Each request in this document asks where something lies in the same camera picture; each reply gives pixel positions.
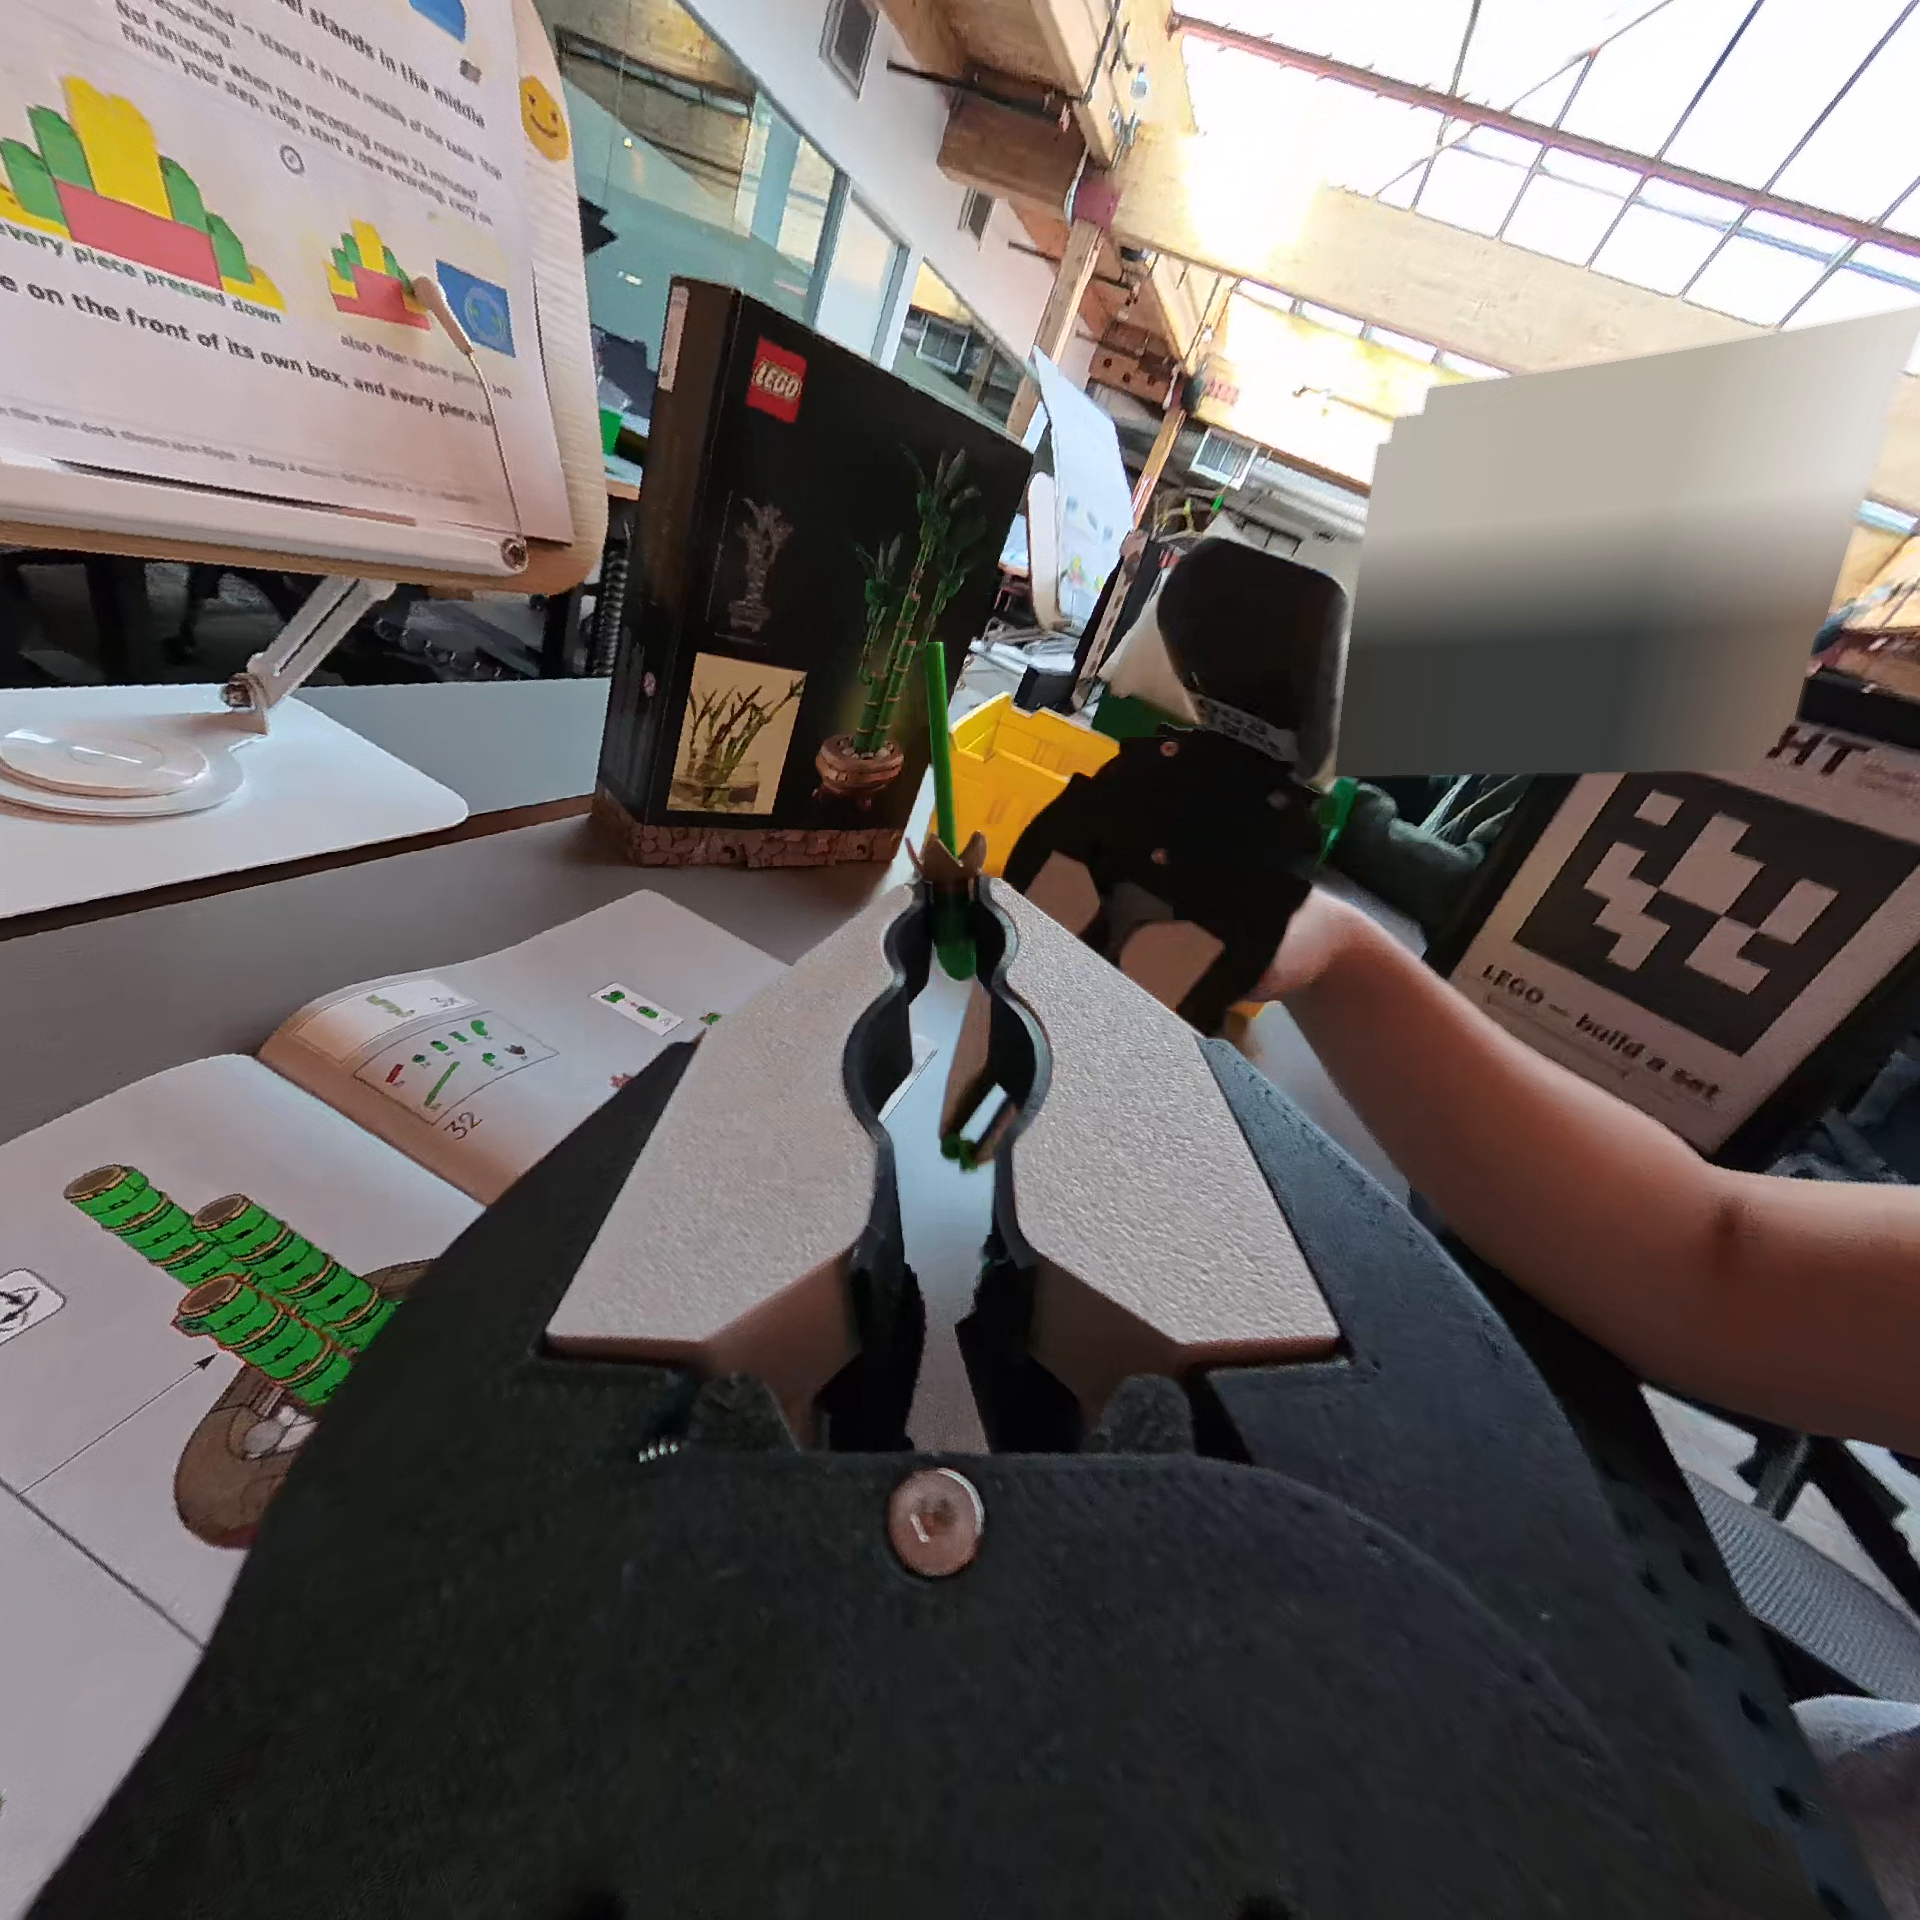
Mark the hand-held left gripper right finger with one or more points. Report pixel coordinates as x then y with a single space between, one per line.
1158 1199

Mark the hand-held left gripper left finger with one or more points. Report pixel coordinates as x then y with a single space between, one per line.
735 1199

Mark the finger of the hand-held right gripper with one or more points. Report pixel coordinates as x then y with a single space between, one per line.
1180 954
1063 887

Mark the thin green lego stem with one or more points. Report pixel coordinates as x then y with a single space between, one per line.
940 748

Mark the person's right forearm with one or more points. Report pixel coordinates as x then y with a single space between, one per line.
1649 1214

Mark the dark lego set box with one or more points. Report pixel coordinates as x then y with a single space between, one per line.
782 598

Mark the lego instruction booklet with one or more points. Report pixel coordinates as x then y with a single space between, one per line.
137 1140

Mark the person's right hand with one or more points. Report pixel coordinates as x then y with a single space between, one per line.
1325 946

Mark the yellow stacked storage bins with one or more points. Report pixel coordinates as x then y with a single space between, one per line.
1021 764

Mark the white paper board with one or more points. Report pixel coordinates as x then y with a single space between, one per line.
1088 493

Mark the black framed marker sign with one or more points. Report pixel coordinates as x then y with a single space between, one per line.
1696 901

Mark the yellow smiley sticker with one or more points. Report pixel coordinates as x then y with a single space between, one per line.
543 121

